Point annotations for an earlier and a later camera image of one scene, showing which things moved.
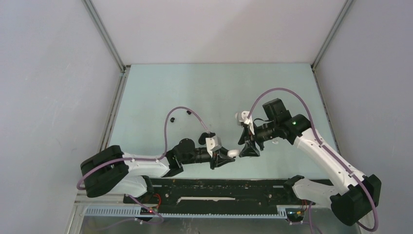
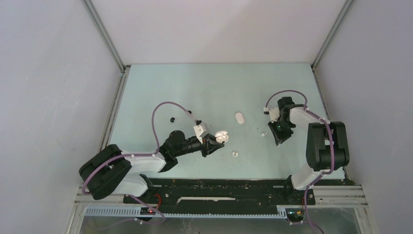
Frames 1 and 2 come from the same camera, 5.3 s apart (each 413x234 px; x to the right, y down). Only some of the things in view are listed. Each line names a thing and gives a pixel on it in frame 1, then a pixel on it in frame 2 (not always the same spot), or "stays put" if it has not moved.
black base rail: (217, 192) stays put
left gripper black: (215, 162) -> (210, 145)
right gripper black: (249, 149) -> (280, 138)
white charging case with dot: (233, 153) -> (221, 136)
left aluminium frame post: (90, 8) stays put
